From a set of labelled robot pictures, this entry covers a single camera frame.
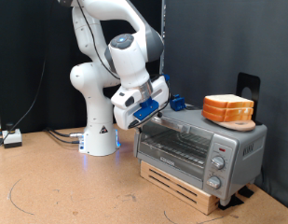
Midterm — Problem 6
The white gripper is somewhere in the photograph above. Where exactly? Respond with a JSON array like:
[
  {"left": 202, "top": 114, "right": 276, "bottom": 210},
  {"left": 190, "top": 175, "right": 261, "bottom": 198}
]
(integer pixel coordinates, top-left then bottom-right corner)
[{"left": 110, "top": 74, "right": 171, "bottom": 131}]

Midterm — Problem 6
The blue plastic fork grip block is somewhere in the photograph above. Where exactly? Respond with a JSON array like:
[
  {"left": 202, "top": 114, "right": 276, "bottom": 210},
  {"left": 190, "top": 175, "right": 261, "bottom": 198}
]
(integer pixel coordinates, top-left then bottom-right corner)
[{"left": 170, "top": 93, "right": 186, "bottom": 111}]

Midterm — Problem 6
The silver oven knob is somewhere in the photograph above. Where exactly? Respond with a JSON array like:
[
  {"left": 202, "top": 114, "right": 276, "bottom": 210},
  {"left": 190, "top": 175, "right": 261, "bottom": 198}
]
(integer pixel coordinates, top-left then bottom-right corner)
[
  {"left": 206, "top": 175, "right": 222, "bottom": 190},
  {"left": 211, "top": 155, "right": 226, "bottom": 171}
]

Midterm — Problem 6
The silver toaster oven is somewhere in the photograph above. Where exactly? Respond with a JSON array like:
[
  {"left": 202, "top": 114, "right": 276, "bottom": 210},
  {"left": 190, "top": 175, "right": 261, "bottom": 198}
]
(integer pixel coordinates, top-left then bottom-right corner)
[{"left": 132, "top": 104, "right": 268, "bottom": 207}]

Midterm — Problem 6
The wooden slatted base block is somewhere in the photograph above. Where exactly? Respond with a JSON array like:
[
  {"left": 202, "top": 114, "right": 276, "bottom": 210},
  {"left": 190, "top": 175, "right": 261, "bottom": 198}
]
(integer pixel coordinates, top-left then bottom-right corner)
[{"left": 139, "top": 160, "right": 221, "bottom": 217}]

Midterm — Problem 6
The round wooden plate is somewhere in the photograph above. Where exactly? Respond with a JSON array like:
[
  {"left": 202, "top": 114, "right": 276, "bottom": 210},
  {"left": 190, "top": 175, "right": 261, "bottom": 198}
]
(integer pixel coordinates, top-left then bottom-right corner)
[{"left": 208, "top": 119, "right": 256, "bottom": 133}]

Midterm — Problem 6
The black metal bookend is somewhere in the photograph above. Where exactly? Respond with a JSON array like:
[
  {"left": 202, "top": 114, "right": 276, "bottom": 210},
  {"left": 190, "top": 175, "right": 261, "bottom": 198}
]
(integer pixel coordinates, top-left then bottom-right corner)
[{"left": 235, "top": 72, "right": 264, "bottom": 126}]

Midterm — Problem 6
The grey metal pole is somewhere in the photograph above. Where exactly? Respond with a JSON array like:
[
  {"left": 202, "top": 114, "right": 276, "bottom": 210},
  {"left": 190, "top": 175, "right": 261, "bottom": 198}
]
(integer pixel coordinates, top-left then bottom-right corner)
[{"left": 159, "top": 0, "right": 167, "bottom": 76}]

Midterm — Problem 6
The dark grey backdrop curtain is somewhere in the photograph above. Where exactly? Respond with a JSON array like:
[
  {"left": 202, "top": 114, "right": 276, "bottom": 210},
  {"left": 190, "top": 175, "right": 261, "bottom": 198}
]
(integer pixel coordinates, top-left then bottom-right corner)
[{"left": 163, "top": 0, "right": 288, "bottom": 211}]

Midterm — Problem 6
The black foam pad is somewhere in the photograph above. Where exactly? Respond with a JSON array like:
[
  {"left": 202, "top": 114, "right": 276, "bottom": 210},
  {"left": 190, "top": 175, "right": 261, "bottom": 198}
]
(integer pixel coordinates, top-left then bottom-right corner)
[
  {"left": 238, "top": 185, "right": 254, "bottom": 199},
  {"left": 217, "top": 194, "right": 244, "bottom": 211}
]

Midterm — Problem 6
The black backdrop curtain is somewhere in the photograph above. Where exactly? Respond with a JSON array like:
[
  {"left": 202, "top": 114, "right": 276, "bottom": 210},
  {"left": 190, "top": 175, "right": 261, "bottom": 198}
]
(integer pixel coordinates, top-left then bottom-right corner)
[{"left": 0, "top": 0, "right": 165, "bottom": 134}]

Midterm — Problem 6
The wire oven rack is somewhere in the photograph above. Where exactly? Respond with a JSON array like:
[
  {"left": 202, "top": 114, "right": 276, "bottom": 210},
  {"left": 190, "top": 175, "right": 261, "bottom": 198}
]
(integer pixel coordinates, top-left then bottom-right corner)
[{"left": 140, "top": 129, "right": 210, "bottom": 166}]

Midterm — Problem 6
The black cable with silver connector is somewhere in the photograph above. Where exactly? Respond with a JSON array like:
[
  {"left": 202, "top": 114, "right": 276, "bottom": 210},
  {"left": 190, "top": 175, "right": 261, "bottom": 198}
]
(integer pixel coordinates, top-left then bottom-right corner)
[{"left": 45, "top": 127, "right": 86, "bottom": 138}]

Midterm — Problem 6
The black base power cable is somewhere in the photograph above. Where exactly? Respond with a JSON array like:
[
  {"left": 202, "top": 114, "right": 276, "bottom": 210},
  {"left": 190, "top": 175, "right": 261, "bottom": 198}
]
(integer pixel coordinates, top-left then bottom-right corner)
[{"left": 47, "top": 130, "right": 82, "bottom": 145}]

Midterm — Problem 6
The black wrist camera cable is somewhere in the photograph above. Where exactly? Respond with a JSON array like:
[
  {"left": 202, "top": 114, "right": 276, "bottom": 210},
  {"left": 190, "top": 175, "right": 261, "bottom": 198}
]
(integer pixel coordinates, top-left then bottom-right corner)
[{"left": 75, "top": 0, "right": 171, "bottom": 129}]

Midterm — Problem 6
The black emergency stop cable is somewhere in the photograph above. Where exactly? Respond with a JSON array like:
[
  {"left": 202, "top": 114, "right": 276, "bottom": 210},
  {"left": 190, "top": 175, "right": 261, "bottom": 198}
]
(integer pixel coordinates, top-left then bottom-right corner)
[{"left": 0, "top": 55, "right": 48, "bottom": 161}]

